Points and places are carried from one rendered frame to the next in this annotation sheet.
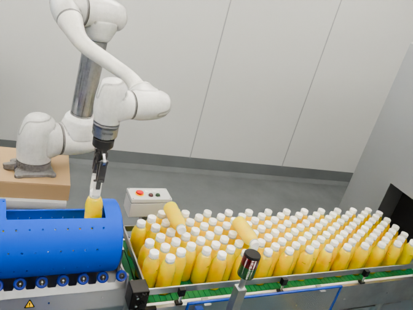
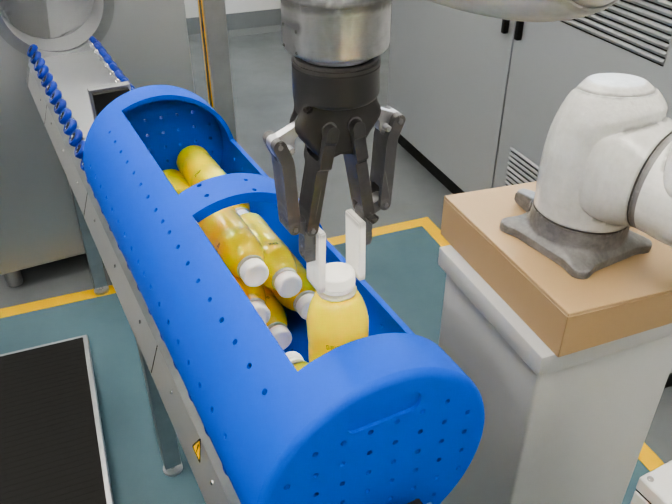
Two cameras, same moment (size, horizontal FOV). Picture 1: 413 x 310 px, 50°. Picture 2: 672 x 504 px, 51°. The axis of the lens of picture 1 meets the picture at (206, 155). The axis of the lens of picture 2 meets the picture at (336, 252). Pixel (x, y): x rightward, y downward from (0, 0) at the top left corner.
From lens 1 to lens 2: 153 cm
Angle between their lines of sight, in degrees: 78
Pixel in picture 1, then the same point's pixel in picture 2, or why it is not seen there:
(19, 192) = (484, 262)
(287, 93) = not seen: outside the picture
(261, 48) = not seen: outside the picture
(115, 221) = (301, 405)
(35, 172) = (543, 238)
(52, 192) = (533, 306)
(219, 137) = not seen: outside the picture
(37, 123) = (582, 94)
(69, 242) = (202, 353)
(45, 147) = (577, 176)
